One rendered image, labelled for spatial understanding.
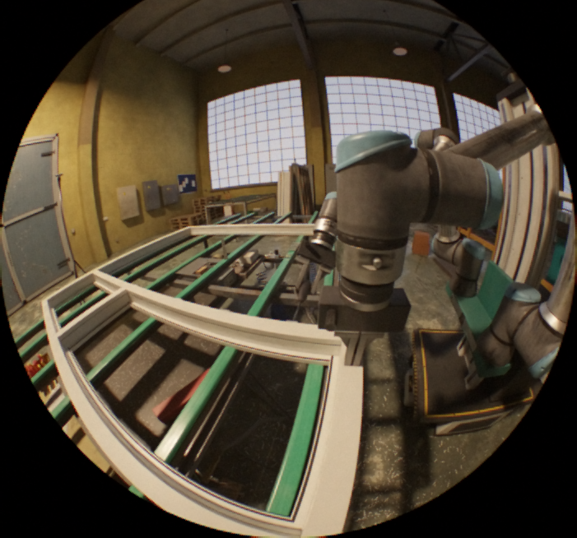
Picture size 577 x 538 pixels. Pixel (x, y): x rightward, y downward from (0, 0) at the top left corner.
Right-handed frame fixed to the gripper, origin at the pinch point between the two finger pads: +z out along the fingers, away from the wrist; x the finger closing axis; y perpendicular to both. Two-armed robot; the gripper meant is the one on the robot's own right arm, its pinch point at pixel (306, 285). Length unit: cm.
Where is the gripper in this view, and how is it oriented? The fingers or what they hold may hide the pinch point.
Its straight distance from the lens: 60.5
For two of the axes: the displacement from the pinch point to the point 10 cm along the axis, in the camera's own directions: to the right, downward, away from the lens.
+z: -3.7, 9.0, -2.1
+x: 9.3, 3.5, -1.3
